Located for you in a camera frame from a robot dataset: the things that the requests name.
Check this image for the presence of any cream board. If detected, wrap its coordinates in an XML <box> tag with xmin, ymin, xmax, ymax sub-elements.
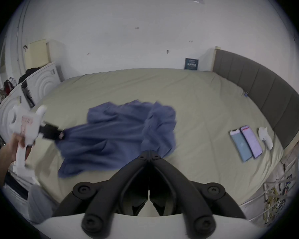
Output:
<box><xmin>24</xmin><ymin>39</ymin><xmax>52</xmax><ymax>71</ymax></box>

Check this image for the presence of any white washing machine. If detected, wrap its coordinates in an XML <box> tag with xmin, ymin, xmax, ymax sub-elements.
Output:
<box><xmin>21</xmin><ymin>62</ymin><xmax>63</xmax><ymax>107</ymax></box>
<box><xmin>0</xmin><ymin>83</ymin><xmax>33</xmax><ymax>136</ymax></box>

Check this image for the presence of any white hand controller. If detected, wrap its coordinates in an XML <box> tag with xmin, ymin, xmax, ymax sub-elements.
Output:
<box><xmin>258</xmin><ymin>126</ymin><xmax>274</xmax><ymax>150</ymax></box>

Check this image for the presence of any dark blue shirt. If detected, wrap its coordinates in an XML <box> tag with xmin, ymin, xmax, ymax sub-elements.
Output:
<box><xmin>57</xmin><ymin>100</ymin><xmax>178</xmax><ymax>179</ymax></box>

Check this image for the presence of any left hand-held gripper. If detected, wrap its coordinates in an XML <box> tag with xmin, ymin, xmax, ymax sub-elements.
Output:
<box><xmin>9</xmin><ymin>105</ymin><xmax>66</xmax><ymax>169</ymax></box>

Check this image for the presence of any blue phone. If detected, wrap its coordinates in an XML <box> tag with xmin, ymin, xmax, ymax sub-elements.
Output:
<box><xmin>229</xmin><ymin>128</ymin><xmax>253</xmax><ymax>163</ymax></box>

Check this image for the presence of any purple phone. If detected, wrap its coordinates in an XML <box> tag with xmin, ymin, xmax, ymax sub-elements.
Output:
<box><xmin>240</xmin><ymin>125</ymin><xmax>263</xmax><ymax>159</ymax></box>

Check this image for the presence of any metal rack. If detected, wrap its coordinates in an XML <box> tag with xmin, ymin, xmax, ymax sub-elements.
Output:
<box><xmin>240</xmin><ymin>156</ymin><xmax>299</xmax><ymax>227</ymax></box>

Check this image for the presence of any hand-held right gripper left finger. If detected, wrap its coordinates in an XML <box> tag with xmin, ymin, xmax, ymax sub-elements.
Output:
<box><xmin>52</xmin><ymin>151</ymin><xmax>150</xmax><ymax>239</ymax></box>

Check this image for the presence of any person's left hand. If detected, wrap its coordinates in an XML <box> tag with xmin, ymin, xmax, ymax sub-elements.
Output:
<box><xmin>0</xmin><ymin>133</ymin><xmax>30</xmax><ymax>164</ymax></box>

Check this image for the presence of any grey padded headboard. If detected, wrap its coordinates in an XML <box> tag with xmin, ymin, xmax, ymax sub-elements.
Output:
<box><xmin>211</xmin><ymin>47</ymin><xmax>299</xmax><ymax>151</ymax></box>

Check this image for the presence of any bed with beige sheet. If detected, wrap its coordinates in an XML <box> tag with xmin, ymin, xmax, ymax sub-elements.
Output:
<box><xmin>27</xmin><ymin>67</ymin><xmax>285</xmax><ymax>210</ymax></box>

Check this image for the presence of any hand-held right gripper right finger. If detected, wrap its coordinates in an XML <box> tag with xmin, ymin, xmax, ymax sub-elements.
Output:
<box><xmin>149</xmin><ymin>151</ymin><xmax>248</xmax><ymax>238</ymax></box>

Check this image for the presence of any black bag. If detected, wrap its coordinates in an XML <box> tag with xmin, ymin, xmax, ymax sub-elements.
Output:
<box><xmin>18</xmin><ymin>68</ymin><xmax>42</xmax><ymax>84</ymax></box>

